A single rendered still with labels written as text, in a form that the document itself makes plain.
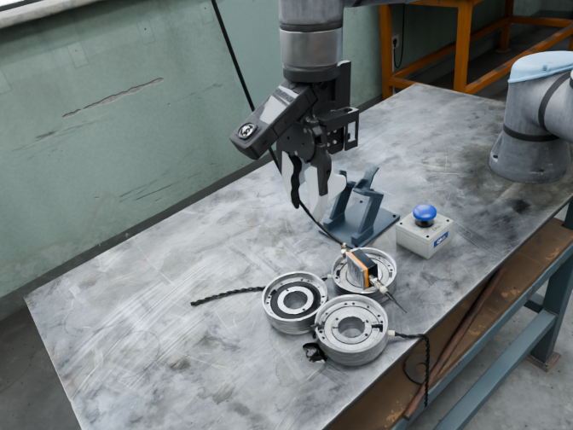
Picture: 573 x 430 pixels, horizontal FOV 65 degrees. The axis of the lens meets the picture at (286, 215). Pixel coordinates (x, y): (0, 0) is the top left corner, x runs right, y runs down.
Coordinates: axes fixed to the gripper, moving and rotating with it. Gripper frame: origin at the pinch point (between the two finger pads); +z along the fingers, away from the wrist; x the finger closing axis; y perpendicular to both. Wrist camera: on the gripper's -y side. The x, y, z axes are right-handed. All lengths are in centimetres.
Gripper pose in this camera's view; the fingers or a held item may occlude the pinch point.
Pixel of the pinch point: (303, 208)
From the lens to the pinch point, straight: 64.7
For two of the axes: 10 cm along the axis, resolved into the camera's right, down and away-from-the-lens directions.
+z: 0.5, 8.5, 5.3
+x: -6.2, -3.9, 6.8
